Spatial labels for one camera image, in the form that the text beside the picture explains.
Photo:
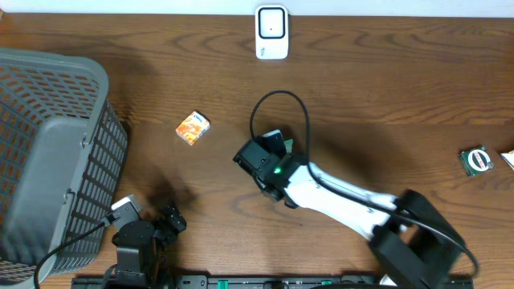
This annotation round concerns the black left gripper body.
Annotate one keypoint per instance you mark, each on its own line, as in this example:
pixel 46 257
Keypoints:
pixel 169 233

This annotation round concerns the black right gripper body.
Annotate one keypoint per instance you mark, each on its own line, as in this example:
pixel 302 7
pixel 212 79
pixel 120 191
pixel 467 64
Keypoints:
pixel 263 185

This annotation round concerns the small orange snack packet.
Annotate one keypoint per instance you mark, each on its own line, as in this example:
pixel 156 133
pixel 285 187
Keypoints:
pixel 193 127

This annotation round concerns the green square box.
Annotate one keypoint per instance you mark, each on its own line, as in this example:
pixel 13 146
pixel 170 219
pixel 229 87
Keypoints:
pixel 476 161

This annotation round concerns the yellow snack bag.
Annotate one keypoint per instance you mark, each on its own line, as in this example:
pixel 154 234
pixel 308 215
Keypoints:
pixel 508 158

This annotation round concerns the teal wet wipes pack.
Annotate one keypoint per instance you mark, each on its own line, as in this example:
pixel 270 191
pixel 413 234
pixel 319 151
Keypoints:
pixel 288 145

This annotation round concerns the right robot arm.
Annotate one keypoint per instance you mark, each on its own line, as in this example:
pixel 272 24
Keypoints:
pixel 415 245

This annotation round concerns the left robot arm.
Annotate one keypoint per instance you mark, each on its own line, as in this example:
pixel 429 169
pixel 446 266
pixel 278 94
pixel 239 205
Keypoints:
pixel 139 244

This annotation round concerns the white barcode scanner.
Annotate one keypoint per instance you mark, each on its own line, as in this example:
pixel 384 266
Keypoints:
pixel 271 32

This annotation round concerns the grey plastic shopping basket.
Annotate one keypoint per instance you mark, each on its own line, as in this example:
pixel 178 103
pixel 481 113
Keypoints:
pixel 62 152

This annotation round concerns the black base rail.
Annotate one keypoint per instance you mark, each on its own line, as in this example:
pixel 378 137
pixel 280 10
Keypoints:
pixel 205 282

